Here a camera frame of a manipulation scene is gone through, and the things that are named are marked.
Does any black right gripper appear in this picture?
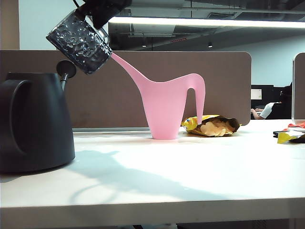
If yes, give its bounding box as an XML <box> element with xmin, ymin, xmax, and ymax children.
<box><xmin>81</xmin><ymin>0</ymin><xmax>132</xmax><ymax>28</ymax></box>

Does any dark textured glass cup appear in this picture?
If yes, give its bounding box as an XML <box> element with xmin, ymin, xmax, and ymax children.
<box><xmin>45</xmin><ymin>9</ymin><xmax>113</xmax><ymax>76</ymax></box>

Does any wide brown desk divider panel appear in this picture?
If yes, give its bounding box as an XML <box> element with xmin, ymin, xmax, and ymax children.
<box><xmin>0</xmin><ymin>50</ymin><xmax>252</xmax><ymax>129</ymax></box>

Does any long white ceiling light strip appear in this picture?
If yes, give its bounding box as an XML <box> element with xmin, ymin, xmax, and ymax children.
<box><xmin>108</xmin><ymin>16</ymin><xmax>305</xmax><ymax>29</ymax></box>

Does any pink plastic watering can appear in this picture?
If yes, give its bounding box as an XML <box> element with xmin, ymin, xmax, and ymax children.
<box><xmin>111</xmin><ymin>52</ymin><xmax>206</xmax><ymax>140</ymax></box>

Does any yellow open chips bag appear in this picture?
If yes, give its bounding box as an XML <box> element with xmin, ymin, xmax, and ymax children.
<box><xmin>181</xmin><ymin>114</ymin><xmax>242</xmax><ymax>137</ymax></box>

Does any seated person in white shirt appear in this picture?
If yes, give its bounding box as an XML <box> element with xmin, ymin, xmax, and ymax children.
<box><xmin>250</xmin><ymin>82</ymin><xmax>293</xmax><ymax>120</ymax></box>

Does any narrow brown desk divider panel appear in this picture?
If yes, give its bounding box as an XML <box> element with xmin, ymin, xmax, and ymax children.
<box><xmin>292</xmin><ymin>52</ymin><xmax>305</xmax><ymax>125</ymax></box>

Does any orange packet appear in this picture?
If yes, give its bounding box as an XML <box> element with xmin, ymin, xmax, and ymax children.
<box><xmin>281</xmin><ymin>123</ymin><xmax>305</xmax><ymax>134</ymax></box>

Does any silver desk rail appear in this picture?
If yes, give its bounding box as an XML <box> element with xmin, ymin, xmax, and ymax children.
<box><xmin>72</xmin><ymin>128</ymin><xmax>153</xmax><ymax>138</ymax></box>

